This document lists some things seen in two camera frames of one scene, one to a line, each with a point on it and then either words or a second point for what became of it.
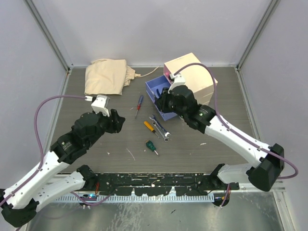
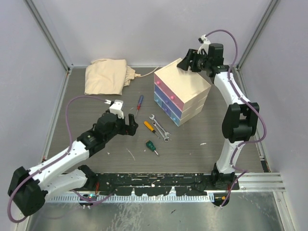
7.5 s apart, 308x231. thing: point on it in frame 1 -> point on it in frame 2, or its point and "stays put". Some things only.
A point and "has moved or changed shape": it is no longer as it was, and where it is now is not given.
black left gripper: (114, 120) -> (129, 129)
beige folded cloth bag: (109, 76) stays put
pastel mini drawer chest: (197, 78) has moved or changed shape
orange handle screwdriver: (149, 126) stays put
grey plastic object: (99, 104) -> (116, 108)
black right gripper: (161, 103) -> (184, 64)
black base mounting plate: (153, 184) stays put
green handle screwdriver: (150, 145) stays put
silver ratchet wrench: (165, 139) stays put
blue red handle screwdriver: (138, 105) stays put
